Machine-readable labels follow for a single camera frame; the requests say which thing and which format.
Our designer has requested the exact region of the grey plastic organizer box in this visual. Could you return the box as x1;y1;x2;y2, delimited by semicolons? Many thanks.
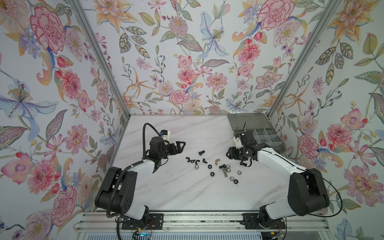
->
227;113;287;154

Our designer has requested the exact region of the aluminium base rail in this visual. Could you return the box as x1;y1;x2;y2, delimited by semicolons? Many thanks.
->
73;211;331;233

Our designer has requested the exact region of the aluminium corner post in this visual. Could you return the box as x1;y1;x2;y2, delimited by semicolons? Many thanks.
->
267;1;340;120
69;0;131;120

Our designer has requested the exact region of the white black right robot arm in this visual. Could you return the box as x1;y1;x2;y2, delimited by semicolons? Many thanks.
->
226;132;330;226

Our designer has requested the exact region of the aluminium corner post right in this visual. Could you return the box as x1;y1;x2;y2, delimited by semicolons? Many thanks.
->
267;1;340;120

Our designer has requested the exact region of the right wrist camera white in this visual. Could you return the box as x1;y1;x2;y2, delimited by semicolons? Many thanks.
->
233;137;243;149

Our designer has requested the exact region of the aluminium corner post left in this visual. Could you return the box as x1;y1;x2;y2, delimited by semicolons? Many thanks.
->
69;0;131;120

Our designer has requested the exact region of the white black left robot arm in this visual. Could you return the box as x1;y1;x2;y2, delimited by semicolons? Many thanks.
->
95;137;186;221

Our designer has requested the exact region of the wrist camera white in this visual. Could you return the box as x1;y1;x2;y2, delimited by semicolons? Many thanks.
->
160;130;171;138
233;137;243;149

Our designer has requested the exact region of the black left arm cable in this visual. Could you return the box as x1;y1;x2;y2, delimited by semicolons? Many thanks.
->
142;122;163;160

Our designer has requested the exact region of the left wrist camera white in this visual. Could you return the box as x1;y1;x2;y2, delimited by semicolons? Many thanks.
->
160;130;171;138

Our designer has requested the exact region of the silver bolt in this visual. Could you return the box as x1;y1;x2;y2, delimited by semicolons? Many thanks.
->
222;169;228;178

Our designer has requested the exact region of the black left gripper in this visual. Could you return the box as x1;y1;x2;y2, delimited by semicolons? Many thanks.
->
157;140;186;161

